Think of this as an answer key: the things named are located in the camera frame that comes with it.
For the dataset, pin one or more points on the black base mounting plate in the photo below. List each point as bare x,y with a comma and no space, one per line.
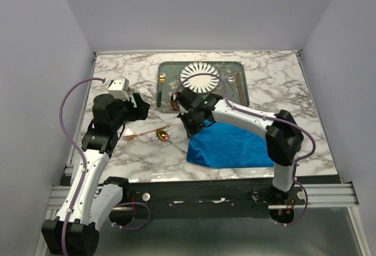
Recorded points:
251,197

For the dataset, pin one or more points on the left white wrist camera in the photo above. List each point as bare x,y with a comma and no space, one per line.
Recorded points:
118,88

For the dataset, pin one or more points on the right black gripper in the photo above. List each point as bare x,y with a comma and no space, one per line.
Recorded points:
190,130

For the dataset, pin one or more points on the blue cloth napkin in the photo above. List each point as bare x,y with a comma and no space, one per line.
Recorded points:
224,146

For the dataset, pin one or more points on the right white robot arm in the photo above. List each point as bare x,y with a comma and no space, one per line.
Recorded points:
279,130

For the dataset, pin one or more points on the orange black mug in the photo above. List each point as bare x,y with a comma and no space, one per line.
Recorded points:
173,103

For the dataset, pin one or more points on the silver spoon on tray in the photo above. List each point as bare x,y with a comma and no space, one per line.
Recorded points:
231,82

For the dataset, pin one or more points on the iridescent gold spoon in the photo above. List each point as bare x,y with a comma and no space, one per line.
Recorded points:
164,137

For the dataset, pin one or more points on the copper fork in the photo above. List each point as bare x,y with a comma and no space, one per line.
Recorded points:
133,136

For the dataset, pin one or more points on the green floral serving tray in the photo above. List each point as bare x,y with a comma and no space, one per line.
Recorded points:
225,68

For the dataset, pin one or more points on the white blue striped plate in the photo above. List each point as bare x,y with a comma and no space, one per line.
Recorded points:
200,77

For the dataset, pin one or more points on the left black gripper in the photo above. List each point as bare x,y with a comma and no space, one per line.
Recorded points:
139,113

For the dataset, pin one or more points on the gold fork green handle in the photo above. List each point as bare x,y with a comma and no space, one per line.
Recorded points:
162,78

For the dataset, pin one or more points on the green saucer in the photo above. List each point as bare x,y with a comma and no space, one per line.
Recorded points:
136,98

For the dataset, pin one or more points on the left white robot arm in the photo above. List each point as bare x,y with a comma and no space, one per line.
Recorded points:
75,229

